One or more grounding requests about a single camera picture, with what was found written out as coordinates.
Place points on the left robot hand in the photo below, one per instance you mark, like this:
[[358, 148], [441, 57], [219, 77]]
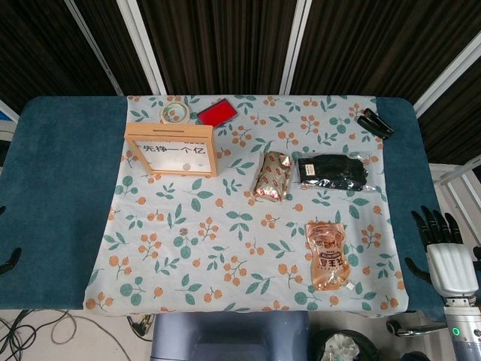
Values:
[[11, 261]]

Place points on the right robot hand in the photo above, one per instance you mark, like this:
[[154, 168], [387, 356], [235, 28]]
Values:
[[449, 263]]

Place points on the silver coin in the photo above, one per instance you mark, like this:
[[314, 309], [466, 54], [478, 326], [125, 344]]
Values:
[[183, 232], [185, 165]]

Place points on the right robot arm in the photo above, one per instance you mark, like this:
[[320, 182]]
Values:
[[464, 327]]

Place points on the silver coin inside box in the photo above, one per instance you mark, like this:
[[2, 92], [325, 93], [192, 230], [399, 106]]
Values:
[[185, 165]]

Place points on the chrome chair base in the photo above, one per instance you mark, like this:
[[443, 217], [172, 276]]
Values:
[[413, 330]]

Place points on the teal blue table cover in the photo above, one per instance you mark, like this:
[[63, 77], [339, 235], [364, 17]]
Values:
[[60, 195]]

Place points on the orange peanut butter pouch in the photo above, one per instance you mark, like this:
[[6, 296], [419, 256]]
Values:
[[330, 263]]

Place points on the black bag trash bin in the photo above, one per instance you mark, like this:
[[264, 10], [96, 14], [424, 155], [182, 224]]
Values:
[[342, 347]]

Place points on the black gloves in plastic bag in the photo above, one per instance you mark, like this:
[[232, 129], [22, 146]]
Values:
[[334, 170]]

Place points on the black stapler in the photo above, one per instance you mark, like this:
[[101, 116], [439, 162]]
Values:
[[376, 124]]

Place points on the gold red snack package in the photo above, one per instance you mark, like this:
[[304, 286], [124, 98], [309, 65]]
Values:
[[272, 176]]

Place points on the clear tape roll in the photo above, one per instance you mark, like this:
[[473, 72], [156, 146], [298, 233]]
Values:
[[165, 116]]

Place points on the floral white tablecloth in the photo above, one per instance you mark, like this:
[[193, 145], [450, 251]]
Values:
[[233, 240]]

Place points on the blue grey robot torso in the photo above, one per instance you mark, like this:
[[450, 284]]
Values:
[[229, 336]]

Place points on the red ink stamp pad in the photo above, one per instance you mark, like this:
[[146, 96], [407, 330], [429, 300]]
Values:
[[217, 114]]

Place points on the white metal frame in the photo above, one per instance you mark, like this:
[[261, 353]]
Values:
[[456, 176]]

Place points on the white partition post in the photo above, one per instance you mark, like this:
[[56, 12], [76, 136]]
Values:
[[297, 45], [447, 75], [97, 49], [141, 45]]

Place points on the wooden frame money box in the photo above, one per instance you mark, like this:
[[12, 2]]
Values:
[[171, 135]]

